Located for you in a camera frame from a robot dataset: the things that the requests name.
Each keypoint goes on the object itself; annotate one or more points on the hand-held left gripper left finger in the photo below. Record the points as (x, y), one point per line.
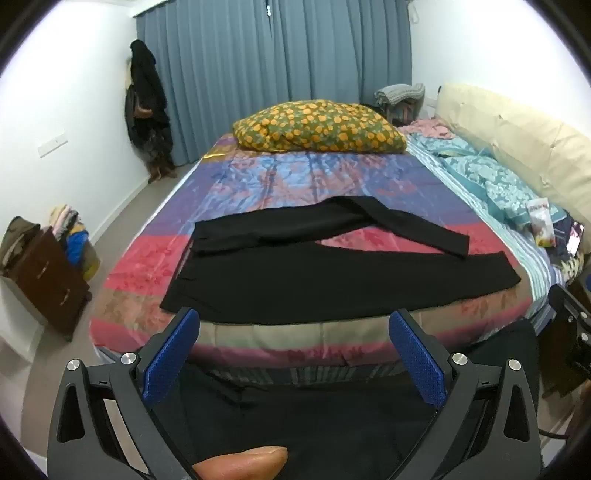
(170, 357)

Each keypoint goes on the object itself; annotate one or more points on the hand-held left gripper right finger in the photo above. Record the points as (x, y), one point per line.
(418, 362)

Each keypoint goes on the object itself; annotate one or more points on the black pants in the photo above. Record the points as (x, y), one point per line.
(323, 286)

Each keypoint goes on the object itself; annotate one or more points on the person's left hand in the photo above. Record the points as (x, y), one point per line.
(244, 464)

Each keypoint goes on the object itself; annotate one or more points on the dark printed cloth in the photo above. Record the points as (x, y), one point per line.
(561, 240)

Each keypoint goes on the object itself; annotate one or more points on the striped bed sheet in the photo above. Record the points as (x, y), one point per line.
(508, 244)

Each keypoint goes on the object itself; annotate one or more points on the white snack packet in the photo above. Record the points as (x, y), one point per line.
(540, 221)

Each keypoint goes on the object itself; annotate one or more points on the teal floral pillow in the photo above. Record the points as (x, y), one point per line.
(503, 184)
(445, 146)

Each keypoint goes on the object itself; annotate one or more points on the dark wooden cabinet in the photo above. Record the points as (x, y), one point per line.
(46, 281)

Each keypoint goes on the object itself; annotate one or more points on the pile of colourful clothes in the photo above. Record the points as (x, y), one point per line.
(74, 240)

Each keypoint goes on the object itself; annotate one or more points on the cream padded headboard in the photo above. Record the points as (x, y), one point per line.
(517, 129)

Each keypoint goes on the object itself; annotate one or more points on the olive jacket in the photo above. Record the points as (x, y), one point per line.
(18, 237)

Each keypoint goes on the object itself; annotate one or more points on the colourful satin bedspread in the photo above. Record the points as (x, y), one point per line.
(286, 184)

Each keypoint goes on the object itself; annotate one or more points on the pink cloth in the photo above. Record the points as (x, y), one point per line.
(427, 128)

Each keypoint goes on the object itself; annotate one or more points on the brown chair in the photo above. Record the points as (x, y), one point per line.
(407, 113)

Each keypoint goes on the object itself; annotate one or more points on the brown hanging bag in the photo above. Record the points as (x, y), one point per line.
(141, 108)

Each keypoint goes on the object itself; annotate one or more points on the yellow flowered green pillow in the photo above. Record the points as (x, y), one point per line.
(318, 127)

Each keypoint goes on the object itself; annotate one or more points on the grey folded blanket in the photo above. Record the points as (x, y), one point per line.
(399, 94)

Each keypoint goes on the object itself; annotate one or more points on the black hanging coat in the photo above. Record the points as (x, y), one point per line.
(147, 69)

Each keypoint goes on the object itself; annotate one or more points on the blue curtain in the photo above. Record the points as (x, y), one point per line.
(277, 69)

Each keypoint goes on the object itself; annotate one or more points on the white air conditioner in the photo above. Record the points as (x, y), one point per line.
(413, 11)

